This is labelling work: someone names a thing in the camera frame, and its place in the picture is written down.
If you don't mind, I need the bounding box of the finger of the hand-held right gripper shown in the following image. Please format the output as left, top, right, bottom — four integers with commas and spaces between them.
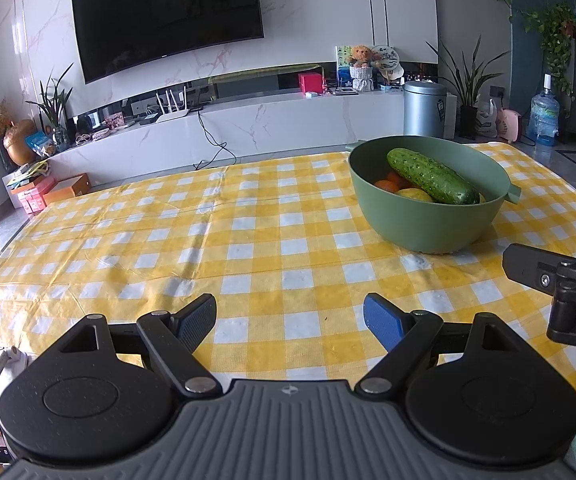
502, 243, 576, 301

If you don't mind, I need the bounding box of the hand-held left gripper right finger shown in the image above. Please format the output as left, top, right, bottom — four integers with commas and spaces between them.
353, 293, 520, 397

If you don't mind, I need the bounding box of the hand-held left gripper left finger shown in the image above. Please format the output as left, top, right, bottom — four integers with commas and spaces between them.
45, 293, 223, 398

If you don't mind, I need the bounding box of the green plastic bowl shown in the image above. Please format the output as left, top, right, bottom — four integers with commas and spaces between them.
345, 135, 523, 255

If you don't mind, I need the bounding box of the green cucumber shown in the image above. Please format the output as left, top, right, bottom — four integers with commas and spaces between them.
387, 147, 481, 206

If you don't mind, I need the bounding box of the yellow checked tablecloth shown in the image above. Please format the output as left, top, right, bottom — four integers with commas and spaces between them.
0, 142, 576, 411

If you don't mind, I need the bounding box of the blue water jug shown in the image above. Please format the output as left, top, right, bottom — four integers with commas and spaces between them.
526, 74, 561, 148

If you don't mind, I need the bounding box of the pink small heater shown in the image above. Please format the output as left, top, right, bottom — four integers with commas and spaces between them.
495, 107, 523, 143

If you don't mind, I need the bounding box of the white plastic bag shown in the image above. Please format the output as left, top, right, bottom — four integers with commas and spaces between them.
474, 98, 499, 139

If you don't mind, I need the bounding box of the potted plant black pot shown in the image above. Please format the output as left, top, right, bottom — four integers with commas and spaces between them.
425, 35, 511, 138

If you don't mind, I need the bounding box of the grey metal trash can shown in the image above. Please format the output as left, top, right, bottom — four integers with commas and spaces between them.
403, 81, 448, 139

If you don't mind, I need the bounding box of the orange cardboard box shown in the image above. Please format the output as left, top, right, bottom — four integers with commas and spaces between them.
42, 173, 91, 206

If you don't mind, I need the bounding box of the white phone stand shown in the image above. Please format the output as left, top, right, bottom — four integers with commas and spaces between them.
0, 347, 31, 391

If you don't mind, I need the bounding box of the pink cardboard box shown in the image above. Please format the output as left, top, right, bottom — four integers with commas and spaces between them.
10, 180, 58, 215

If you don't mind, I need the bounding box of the white router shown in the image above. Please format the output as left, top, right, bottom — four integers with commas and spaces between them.
157, 87, 191, 123

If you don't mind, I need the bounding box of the white marble tv cabinet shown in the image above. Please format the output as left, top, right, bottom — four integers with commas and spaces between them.
48, 92, 456, 188

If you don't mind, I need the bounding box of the trailing ivy plant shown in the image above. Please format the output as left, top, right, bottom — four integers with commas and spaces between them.
510, 4, 576, 96

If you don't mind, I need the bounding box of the pile of paper booklets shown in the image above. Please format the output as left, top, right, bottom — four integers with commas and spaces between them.
5, 162, 51, 192

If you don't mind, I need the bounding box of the blue snack packet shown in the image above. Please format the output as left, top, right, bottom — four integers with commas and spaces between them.
25, 130, 56, 156

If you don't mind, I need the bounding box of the round paper fan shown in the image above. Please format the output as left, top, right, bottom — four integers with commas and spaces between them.
370, 44, 403, 83

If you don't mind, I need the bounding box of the red box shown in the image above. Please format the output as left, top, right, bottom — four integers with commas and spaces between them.
298, 72, 325, 96

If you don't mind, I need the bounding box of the gold round vase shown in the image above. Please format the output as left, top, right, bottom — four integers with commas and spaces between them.
2, 119, 38, 167

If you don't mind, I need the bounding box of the green plant glass vase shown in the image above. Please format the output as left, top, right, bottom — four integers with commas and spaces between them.
25, 62, 76, 151

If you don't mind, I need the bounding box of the blue picture card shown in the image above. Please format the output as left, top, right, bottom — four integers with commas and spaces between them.
335, 45, 353, 88

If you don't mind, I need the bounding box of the brown teddy bear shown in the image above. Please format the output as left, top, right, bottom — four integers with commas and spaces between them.
345, 45, 373, 68

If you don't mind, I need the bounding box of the black power cable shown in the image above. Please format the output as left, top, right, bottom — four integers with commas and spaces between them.
197, 109, 239, 171

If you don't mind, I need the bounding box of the black wall television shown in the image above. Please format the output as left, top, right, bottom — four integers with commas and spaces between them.
71, 0, 265, 85

